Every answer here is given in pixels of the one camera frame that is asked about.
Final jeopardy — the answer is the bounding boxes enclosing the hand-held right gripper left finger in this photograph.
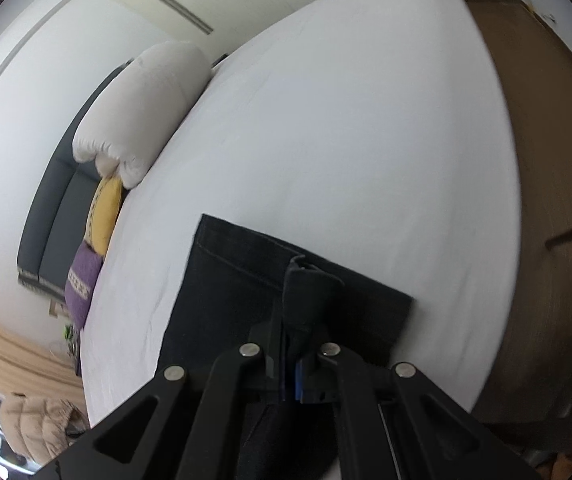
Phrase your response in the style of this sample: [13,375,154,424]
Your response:
[30,319,289,480]

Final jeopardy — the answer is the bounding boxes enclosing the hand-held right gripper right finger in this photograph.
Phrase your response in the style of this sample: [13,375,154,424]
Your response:
[293,324,543,480]

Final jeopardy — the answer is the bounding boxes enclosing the black denim pants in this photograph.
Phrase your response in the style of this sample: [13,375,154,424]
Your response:
[158,213,414,480]

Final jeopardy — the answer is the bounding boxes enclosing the purple patterned pillow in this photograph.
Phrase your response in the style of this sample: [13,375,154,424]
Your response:
[64,241,104,331]

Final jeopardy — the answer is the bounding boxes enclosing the yellow pillow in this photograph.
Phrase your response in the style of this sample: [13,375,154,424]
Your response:
[87,176,125,256]

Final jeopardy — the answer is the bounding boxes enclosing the white bed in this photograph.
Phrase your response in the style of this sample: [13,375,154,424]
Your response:
[78,0,524,480]

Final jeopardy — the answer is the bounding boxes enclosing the beige puffer jacket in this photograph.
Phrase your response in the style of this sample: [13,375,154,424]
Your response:
[0,392,89,466]

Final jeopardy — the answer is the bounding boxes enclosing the grey padded headboard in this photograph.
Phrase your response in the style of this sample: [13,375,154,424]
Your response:
[17,62,131,296]

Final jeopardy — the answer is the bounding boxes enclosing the white rolled duvet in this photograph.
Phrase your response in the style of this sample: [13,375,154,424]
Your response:
[72,41,214,190]

